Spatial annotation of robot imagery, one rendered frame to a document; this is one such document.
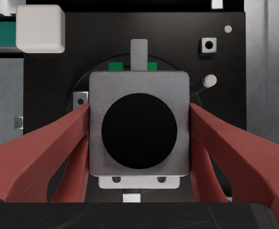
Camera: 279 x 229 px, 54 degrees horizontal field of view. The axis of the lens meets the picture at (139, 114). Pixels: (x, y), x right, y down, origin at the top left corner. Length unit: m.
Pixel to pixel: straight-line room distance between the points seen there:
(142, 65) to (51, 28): 0.16
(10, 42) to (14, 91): 0.06
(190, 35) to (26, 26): 0.17
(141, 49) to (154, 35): 0.15
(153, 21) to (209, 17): 0.06
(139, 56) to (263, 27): 0.22
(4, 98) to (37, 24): 0.12
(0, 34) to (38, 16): 0.07
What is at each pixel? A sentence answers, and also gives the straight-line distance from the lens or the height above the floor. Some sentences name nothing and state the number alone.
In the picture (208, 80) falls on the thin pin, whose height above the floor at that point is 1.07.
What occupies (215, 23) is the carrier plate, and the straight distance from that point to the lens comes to 0.32.
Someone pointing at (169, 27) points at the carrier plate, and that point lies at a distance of 0.31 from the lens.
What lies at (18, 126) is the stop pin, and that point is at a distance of 0.33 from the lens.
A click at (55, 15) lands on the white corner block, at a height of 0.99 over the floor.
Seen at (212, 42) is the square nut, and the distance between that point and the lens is 0.30.
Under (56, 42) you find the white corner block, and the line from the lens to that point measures 0.30.
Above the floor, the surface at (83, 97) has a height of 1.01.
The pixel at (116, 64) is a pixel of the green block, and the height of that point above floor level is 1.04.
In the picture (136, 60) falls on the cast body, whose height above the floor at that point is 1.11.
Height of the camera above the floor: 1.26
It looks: 89 degrees down
